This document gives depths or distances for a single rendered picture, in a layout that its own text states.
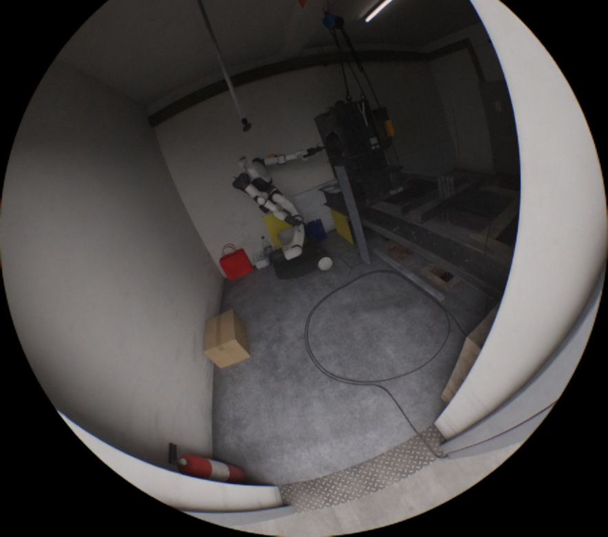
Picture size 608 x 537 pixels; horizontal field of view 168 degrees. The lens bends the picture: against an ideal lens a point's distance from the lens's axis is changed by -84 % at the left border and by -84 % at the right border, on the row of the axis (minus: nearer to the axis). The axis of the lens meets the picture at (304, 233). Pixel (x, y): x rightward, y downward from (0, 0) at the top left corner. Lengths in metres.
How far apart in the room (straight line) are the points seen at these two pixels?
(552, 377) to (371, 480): 1.07
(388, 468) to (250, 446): 0.82
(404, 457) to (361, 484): 0.25
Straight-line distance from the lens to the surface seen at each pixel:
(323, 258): 2.25
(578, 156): 0.28
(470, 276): 1.35
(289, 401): 1.52
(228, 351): 1.82
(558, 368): 0.37
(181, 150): 3.07
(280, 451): 1.46
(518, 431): 0.58
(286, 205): 2.21
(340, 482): 1.34
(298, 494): 1.40
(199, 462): 1.23
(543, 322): 0.39
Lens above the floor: 1.31
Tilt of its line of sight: 22 degrees down
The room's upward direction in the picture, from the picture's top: 22 degrees counter-clockwise
